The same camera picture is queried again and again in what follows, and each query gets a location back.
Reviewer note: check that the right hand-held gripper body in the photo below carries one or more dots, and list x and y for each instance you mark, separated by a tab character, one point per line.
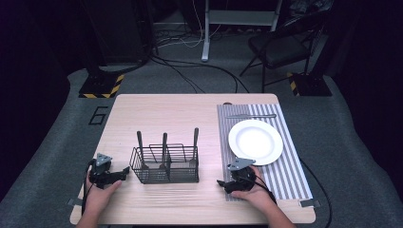
242	179

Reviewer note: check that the small brown round object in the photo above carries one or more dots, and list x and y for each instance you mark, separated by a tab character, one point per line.
227	103

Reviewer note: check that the metal table knife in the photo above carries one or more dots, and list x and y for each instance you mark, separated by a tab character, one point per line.
250	116

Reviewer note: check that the person's right hand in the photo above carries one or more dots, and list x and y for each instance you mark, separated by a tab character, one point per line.
258	193

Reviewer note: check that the white metal stand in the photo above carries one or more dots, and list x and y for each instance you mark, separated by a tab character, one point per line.
207	34

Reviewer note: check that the black stand with striped base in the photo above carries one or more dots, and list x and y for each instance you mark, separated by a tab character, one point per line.
101	84
309	84

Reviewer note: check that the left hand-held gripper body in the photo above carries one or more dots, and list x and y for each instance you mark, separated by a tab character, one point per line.
102	169

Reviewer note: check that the grey striped placemat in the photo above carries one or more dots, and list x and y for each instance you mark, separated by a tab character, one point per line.
285	177

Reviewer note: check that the black folding chair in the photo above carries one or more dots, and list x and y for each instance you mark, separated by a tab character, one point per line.
282	49

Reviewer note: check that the black cabinet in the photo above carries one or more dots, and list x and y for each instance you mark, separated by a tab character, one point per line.
123	31

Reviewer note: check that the grey tape strip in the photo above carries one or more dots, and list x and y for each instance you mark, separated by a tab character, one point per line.
74	202
310	203

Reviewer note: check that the white plate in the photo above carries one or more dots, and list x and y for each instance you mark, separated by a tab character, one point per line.
255	142

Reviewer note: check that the person's left hand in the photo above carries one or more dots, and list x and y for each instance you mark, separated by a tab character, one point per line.
99	198

